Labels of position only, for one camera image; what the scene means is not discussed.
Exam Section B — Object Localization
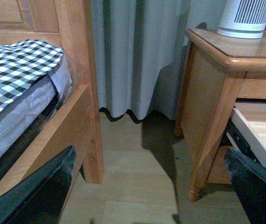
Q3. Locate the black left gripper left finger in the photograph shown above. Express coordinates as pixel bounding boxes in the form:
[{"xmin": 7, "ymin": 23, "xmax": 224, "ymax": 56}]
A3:
[{"xmin": 0, "ymin": 146, "xmax": 76, "ymax": 224}]

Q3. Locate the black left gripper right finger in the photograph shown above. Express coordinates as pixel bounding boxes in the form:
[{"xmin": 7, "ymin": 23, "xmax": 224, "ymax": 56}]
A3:
[{"xmin": 224, "ymin": 147, "xmax": 266, "ymax": 224}]

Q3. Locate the grey mattress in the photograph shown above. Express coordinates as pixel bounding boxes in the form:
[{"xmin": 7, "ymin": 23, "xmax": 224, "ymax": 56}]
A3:
[{"xmin": 0, "ymin": 56, "xmax": 72, "ymax": 157}]

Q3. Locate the black white checkered blanket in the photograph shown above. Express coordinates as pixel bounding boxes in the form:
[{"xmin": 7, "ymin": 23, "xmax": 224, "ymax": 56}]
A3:
[{"xmin": 0, "ymin": 39, "xmax": 64, "ymax": 112}]

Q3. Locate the wooden drawer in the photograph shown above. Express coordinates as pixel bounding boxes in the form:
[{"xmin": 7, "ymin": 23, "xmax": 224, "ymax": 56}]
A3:
[{"xmin": 226, "ymin": 101, "xmax": 266, "ymax": 168}]

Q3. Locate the white ribbed table lamp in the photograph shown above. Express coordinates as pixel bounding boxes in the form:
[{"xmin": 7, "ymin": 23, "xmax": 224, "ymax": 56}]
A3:
[{"xmin": 217, "ymin": 0, "xmax": 266, "ymax": 39}]

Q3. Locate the wooden bed frame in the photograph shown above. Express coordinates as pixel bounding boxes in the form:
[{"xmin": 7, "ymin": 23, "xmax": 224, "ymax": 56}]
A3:
[{"xmin": 0, "ymin": 0, "xmax": 104, "ymax": 196}]

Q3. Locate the grey-blue curtain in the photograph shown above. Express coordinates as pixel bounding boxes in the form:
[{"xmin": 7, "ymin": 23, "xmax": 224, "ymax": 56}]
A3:
[{"xmin": 90, "ymin": 0, "xmax": 266, "ymax": 124}]

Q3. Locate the wooden nightstand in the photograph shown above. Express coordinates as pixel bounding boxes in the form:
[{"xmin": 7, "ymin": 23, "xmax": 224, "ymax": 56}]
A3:
[{"xmin": 174, "ymin": 28, "xmax": 266, "ymax": 202}]

